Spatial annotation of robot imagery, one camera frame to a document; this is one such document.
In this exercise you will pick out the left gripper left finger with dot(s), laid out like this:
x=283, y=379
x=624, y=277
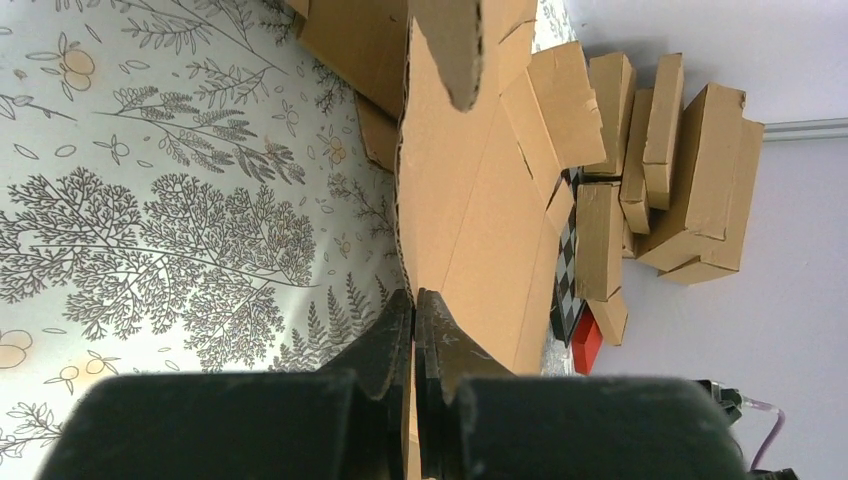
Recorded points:
x=370, y=439

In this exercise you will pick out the black white chessboard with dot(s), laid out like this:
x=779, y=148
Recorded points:
x=566, y=306

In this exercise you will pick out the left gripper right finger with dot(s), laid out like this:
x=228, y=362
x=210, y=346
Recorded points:
x=446, y=356

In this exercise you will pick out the large folded cardboard box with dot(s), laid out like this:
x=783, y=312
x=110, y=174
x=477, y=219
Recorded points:
x=701, y=236

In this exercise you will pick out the stack of flat cardboard blanks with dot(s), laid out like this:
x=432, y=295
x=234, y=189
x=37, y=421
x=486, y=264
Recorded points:
x=364, y=43

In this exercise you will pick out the small cardboard box on red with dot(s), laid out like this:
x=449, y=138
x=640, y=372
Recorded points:
x=611, y=316

